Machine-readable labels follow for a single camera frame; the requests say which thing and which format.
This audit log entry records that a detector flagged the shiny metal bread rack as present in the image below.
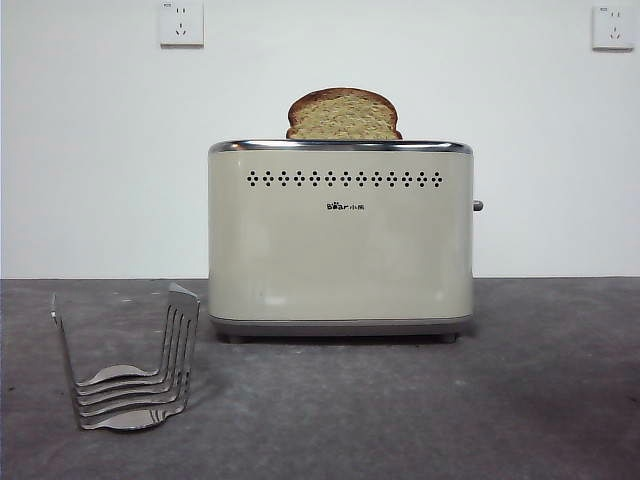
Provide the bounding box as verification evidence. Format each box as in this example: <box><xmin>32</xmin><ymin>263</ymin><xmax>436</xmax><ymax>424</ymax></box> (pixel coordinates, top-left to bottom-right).
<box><xmin>48</xmin><ymin>281</ymin><xmax>203</xmax><ymax>433</ymax></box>

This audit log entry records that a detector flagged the cream two-slot toaster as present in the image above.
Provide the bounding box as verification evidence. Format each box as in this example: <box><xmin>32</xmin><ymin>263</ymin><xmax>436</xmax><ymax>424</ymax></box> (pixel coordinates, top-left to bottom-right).
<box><xmin>207</xmin><ymin>136</ymin><xmax>476</xmax><ymax>344</ymax></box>

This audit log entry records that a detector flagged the brown bread slice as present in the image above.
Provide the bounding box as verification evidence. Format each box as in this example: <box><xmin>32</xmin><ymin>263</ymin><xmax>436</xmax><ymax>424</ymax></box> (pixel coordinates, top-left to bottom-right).
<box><xmin>285</xmin><ymin>87</ymin><xmax>405</xmax><ymax>141</ymax></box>

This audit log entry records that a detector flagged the white wall socket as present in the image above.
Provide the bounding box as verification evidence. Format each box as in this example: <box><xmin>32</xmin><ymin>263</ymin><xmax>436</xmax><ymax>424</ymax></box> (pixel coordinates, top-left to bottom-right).
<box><xmin>591</xmin><ymin>4</ymin><xmax>637</xmax><ymax>51</ymax></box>
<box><xmin>159</xmin><ymin>0</ymin><xmax>206</xmax><ymax>50</ymax></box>

